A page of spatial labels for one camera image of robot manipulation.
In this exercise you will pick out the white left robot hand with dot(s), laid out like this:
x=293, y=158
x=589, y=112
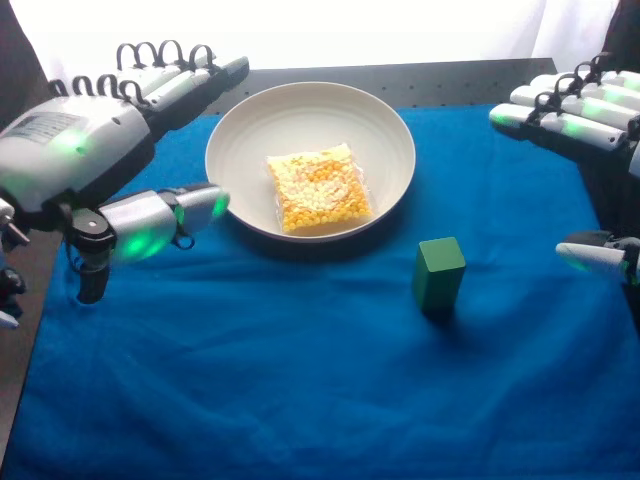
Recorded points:
x=65, y=145

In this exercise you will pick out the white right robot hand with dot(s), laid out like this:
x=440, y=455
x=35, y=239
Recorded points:
x=585, y=112

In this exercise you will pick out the yellow small object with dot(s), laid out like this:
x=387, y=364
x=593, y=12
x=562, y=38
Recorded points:
x=320, y=192

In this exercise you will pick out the white round plate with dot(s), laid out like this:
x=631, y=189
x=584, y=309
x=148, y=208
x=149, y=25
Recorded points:
x=250, y=150

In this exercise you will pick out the green rectangular block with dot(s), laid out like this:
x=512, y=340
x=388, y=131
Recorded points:
x=439, y=277

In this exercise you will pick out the blue table cloth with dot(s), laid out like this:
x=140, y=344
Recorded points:
x=300, y=360

